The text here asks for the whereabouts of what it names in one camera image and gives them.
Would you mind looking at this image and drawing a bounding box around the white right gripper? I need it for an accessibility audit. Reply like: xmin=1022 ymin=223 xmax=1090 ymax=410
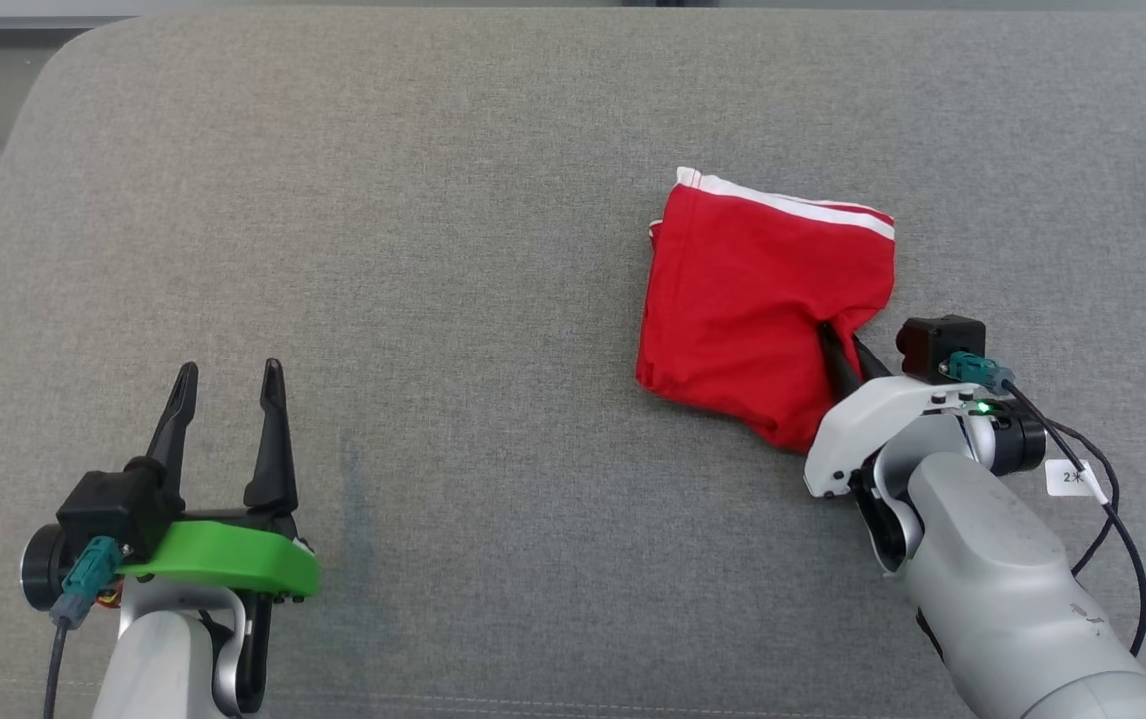
xmin=803 ymin=322 xmax=995 ymax=501

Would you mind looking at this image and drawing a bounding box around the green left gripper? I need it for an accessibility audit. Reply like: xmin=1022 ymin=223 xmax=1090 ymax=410
xmin=119 ymin=358 xmax=321 ymax=605

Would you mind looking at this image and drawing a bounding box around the red white jersey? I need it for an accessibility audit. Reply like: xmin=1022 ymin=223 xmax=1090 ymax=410
xmin=635 ymin=167 xmax=897 ymax=455

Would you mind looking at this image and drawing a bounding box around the grey fabric sofa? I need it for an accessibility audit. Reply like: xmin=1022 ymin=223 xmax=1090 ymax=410
xmin=0 ymin=5 xmax=1146 ymax=719

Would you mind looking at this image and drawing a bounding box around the right cable with teal plug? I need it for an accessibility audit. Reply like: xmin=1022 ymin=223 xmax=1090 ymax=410
xmin=946 ymin=351 xmax=1146 ymax=658

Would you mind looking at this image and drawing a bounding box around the cable with teal plug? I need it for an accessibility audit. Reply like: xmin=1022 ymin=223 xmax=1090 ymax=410
xmin=946 ymin=351 xmax=1146 ymax=658
xmin=42 ymin=536 xmax=125 ymax=719

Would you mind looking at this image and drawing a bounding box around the left cable with teal plug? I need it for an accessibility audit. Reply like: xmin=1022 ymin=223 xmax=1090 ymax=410
xmin=42 ymin=536 xmax=125 ymax=719

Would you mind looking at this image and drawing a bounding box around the white cable label tag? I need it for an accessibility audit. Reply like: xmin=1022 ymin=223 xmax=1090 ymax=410
xmin=1045 ymin=459 xmax=1109 ymax=501

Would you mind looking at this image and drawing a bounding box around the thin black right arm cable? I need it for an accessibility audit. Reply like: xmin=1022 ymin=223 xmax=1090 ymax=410
xmin=1032 ymin=417 xmax=1123 ymax=582

